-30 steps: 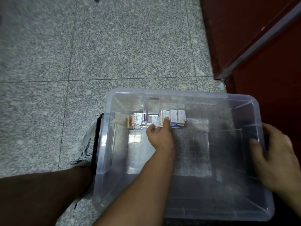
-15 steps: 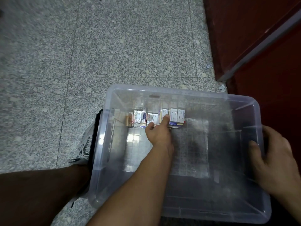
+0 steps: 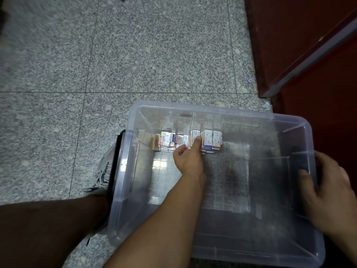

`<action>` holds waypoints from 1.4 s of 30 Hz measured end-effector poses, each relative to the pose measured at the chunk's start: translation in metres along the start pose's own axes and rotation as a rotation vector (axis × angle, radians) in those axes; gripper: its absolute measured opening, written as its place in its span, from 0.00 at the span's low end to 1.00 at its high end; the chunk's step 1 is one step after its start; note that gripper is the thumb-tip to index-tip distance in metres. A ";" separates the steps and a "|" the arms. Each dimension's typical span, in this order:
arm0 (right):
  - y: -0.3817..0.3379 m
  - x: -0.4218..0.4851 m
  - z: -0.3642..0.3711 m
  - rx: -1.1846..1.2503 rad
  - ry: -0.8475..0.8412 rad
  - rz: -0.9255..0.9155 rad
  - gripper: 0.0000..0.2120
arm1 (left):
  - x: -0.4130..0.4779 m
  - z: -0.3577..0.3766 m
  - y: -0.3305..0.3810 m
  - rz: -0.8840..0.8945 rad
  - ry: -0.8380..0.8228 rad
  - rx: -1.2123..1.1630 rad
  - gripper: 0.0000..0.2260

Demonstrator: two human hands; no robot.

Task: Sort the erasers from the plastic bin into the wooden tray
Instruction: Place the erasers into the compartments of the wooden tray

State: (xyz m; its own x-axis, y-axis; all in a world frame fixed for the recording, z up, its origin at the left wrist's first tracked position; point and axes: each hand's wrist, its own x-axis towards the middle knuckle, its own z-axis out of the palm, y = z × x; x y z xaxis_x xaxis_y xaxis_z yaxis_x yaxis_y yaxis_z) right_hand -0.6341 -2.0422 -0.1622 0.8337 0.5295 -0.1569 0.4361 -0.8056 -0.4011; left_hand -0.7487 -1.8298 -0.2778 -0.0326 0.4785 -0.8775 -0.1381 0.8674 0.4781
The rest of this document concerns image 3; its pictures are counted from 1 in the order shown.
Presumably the row of small medicine boxes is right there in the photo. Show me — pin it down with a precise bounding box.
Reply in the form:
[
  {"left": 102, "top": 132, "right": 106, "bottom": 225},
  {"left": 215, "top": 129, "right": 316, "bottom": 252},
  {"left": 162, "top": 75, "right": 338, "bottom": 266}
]
[{"left": 151, "top": 129, "right": 223, "bottom": 154}]

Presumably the person's left leg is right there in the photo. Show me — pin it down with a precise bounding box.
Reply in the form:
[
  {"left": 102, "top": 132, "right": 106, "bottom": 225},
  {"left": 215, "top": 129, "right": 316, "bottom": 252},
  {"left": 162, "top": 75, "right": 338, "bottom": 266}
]
[{"left": 0, "top": 194, "right": 110, "bottom": 268}]

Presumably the person's right hand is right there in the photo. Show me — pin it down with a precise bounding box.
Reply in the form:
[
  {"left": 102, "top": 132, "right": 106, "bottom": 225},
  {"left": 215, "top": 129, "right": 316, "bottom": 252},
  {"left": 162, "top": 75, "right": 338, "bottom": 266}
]
[{"left": 298, "top": 151, "right": 357, "bottom": 238}]

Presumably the grey metal door strip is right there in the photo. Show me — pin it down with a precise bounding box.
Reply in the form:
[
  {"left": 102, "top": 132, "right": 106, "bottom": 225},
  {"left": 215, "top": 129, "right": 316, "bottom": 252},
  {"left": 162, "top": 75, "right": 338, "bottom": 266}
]
[{"left": 259, "top": 17, "right": 357, "bottom": 98}]

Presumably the dark red wooden door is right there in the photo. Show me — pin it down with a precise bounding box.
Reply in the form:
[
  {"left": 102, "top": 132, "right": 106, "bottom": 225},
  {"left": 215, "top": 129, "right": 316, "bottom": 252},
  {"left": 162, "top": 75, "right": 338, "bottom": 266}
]
[{"left": 244, "top": 0, "right": 357, "bottom": 194}]

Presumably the person's left hand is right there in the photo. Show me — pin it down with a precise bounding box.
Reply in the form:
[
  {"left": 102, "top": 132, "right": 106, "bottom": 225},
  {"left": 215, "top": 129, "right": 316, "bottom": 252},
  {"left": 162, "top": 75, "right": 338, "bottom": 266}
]
[{"left": 173, "top": 136, "right": 207, "bottom": 183}]

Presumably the clear plastic storage bin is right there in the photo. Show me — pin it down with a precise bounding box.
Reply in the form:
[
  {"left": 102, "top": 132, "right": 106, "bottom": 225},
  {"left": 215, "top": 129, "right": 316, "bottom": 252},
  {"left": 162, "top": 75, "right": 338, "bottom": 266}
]
[{"left": 107, "top": 100, "right": 326, "bottom": 268}]

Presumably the person's left forearm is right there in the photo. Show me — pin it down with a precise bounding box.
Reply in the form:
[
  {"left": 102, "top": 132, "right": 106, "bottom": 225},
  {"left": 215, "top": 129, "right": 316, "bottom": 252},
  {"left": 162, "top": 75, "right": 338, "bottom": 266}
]
[{"left": 103, "top": 173, "right": 207, "bottom": 268}]

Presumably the grey sneaker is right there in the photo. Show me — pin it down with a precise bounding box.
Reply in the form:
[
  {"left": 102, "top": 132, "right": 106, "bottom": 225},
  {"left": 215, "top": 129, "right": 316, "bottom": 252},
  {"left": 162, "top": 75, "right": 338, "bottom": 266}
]
[{"left": 83, "top": 144, "right": 119, "bottom": 197}]

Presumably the person's right forearm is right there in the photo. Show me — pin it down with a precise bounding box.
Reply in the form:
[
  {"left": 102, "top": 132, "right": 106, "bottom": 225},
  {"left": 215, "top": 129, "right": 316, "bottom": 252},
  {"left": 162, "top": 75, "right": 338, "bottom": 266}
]
[{"left": 333, "top": 230, "right": 357, "bottom": 267}]

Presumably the black bin latch handle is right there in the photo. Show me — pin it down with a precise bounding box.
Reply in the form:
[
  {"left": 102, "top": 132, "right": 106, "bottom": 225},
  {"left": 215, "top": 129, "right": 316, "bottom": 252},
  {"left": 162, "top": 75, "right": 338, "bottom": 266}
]
[{"left": 107, "top": 129, "right": 126, "bottom": 205}]

